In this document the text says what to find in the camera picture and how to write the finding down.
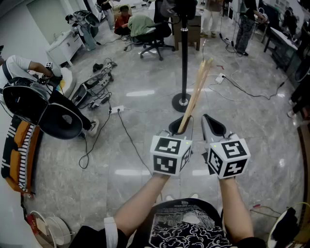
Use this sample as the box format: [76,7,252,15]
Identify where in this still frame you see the black power cable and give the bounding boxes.
[117,110,154,175]
[224,75,288,100]
[78,104,112,170]

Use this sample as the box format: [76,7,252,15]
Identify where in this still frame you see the black office chair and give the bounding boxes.
[135,0,176,61]

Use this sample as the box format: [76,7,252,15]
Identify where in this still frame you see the person's left forearm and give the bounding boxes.
[113,173,171,239]

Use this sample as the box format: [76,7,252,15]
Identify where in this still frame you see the person's black printed t-shirt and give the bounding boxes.
[69,198,268,248]

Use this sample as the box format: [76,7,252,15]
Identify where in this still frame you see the open grey equipment case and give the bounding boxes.
[72,71,114,107]

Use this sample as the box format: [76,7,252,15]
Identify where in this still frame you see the grey baseball cap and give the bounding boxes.
[159,0,179,18]

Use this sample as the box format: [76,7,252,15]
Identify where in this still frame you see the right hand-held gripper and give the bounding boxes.
[201,114,251,180]

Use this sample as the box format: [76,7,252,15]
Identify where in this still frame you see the orange striped bag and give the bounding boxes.
[0,115,41,194]

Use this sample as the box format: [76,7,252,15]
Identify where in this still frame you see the person's right forearm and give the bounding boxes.
[218,176,255,245]

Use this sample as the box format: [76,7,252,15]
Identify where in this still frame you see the white cabinet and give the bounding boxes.
[46,30,86,68]

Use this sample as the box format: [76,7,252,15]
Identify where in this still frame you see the wooden chopsticks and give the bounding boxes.
[177,40,214,134]

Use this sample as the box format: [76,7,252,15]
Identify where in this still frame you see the round frame with black cloth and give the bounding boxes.
[267,202,310,248]

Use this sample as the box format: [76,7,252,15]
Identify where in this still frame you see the white cable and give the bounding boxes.
[207,70,248,102]

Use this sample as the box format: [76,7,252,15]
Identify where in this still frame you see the white round stool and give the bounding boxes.
[59,67,78,100]

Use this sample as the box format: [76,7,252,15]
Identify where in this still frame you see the small grey device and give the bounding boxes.
[103,62,119,73]

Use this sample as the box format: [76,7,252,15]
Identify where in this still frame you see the black table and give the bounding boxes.
[263,26,302,72]

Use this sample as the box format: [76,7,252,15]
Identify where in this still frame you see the large black oval shell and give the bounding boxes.
[2,83,50,126]
[38,103,85,140]
[72,10,100,28]

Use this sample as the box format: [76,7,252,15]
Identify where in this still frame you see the brown wooden desk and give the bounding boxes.
[172,11,202,51]

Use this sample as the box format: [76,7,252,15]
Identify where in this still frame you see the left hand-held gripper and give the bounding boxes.
[149,115,195,177]

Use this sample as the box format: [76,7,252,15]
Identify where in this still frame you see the black coat rack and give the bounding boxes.
[166,0,198,113]

